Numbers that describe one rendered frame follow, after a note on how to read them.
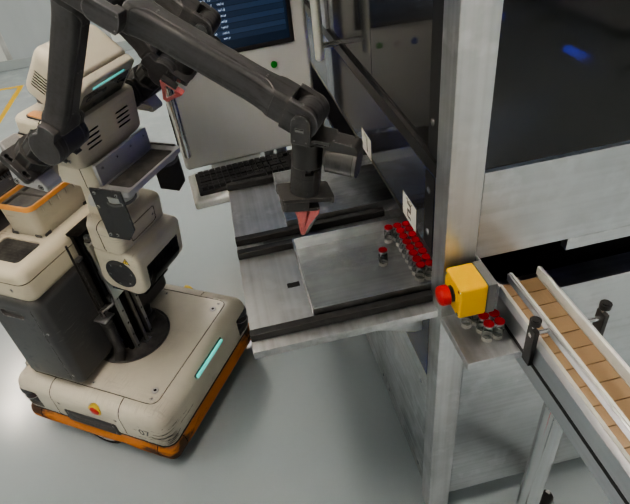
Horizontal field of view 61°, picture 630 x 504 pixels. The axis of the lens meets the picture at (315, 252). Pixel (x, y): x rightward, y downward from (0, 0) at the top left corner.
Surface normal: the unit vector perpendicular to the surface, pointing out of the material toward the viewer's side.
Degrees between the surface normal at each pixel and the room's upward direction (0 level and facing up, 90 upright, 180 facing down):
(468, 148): 90
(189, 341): 0
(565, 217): 90
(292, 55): 90
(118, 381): 0
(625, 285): 90
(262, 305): 0
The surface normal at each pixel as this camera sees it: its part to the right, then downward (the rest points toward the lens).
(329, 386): -0.11, -0.77
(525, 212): 0.21, 0.60
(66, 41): -0.28, 0.67
